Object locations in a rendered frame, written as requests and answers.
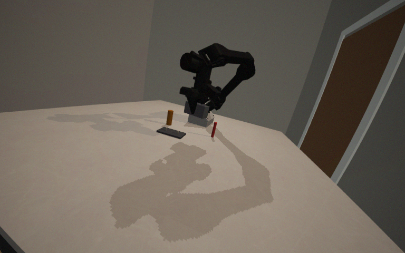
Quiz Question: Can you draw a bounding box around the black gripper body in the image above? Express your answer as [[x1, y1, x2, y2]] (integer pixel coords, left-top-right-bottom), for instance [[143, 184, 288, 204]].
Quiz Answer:
[[179, 74, 211, 99]]

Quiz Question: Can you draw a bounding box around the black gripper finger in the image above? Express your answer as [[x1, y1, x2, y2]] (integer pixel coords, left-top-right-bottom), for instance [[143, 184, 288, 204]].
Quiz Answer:
[[198, 97, 210, 104], [185, 95, 201, 114]]

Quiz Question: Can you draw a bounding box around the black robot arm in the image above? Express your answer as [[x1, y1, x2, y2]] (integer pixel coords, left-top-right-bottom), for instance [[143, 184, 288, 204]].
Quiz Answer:
[[180, 43, 255, 113]]

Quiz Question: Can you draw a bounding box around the brown cylinder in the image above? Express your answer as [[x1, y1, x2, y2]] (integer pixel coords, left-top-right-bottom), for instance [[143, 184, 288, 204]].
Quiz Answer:
[[166, 110, 173, 125]]

